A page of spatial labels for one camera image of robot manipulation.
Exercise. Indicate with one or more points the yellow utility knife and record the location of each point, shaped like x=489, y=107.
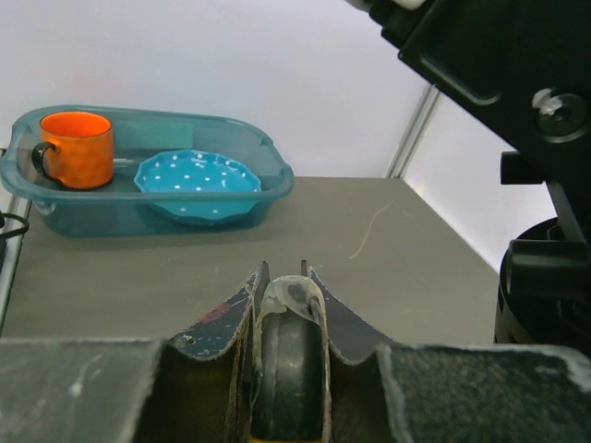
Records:
x=290, y=400

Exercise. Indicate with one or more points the teal plastic bin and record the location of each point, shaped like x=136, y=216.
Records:
x=119, y=208

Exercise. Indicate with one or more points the blue perforated plate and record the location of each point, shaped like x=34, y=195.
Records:
x=198, y=187

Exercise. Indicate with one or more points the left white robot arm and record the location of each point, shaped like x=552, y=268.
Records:
x=522, y=69

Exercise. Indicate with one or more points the orange cup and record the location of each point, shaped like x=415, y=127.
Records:
x=77, y=150

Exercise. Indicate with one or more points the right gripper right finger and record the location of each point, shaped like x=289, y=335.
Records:
x=363, y=399

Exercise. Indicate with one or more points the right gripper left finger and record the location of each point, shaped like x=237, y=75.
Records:
x=201, y=388

